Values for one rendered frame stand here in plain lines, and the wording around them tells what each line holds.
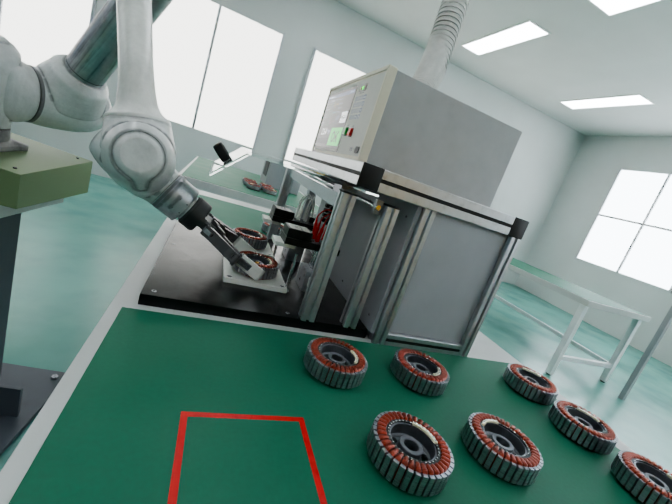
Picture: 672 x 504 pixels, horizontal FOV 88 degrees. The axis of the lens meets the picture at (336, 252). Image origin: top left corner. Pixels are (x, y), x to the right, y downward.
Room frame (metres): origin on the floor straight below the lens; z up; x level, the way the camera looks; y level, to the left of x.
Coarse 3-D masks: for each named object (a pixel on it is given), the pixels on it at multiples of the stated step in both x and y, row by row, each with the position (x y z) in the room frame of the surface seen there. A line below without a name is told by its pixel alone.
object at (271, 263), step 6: (240, 252) 0.83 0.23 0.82; (246, 252) 0.85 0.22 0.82; (252, 252) 0.87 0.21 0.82; (252, 258) 0.86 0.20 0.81; (258, 258) 0.87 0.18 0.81; (264, 258) 0.87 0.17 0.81; (270, 258) 0.87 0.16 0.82; (234, 264) 0.80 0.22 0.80; (258, 264) 0.79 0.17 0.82; (264, 264) 0.80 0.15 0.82; (270, 264) 0.83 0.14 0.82; (276, 264) 0.83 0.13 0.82; (240, 270) 0.79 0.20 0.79; (264, 270) 0.79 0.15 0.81; (270, 270) 0.80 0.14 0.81; (276, 270) 0.82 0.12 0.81; (264, 276) 0.79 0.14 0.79; (270, 276) 0.81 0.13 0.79
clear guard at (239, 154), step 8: (232, 152) 0.83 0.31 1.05; (240, 152) 0.72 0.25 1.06; (248, 152) 0.63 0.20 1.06; (256, 152) 0.78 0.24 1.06; (216, 160) 0.83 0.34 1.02; (232, 160) 0.63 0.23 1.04; (272, 160) 0.65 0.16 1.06; (280, 160) 0.80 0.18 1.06; (216, 168) 0.63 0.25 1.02; (296, 168) 0.66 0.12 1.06; (304, 168) 0.81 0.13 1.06; (320, 176) 0.68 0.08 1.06; (328, 176) 0.83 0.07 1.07; (344, 184) 0.70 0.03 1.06; (352, 184) 0.85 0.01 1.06; (368, 192) 0.72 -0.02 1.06
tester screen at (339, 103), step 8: (336, 96) 1.10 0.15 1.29; (344, 96) 1.02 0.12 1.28; (352, 96) 0.95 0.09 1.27; (328, 104) 1.16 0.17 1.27; (336, 104) 1.07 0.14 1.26; (344, 104) 1.00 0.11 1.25; (328, 112) 1.13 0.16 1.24; (336, 112) 1.05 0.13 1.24; (328, 120) 1.10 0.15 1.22; (320, 128) 1.16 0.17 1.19; (328, 128) 1.08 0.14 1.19; (320, 136) 1.14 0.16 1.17; (328, 136) 1.05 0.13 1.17; (320, 144) 1.11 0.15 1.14
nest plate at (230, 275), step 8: (224, 264) 0.81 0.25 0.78; (224, 272) 0.76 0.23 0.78; (232, 272) 0.78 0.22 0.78; (280, 272) 0.90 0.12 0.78; (224, 280) 0.74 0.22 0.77; (232, 280) 0.74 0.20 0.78; (240, 280) 0.75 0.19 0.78; (248, 280) 0.77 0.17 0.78; (264, 280) 0.80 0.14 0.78; (272, 280) 0.82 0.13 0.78; (280, 280) 0.84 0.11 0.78; (264, 288) 0.77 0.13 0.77; (272, 288) 0.78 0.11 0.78; (280, 288) 0.79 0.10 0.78
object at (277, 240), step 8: (288, 224) 0.86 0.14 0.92; (288, 232) 0.82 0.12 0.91; (296, 232) 0.83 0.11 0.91; (304, 232) 0.84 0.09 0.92; (272, 240) 0.85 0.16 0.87; (280, 240) 0.84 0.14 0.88; (288, 240) 0.82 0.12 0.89; (296, 240) 0.83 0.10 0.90; (304, 240) 0.84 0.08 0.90; (312, 248) 0.85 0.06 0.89; (312, 256) 0.91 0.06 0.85; (312, 264) 0.89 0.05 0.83
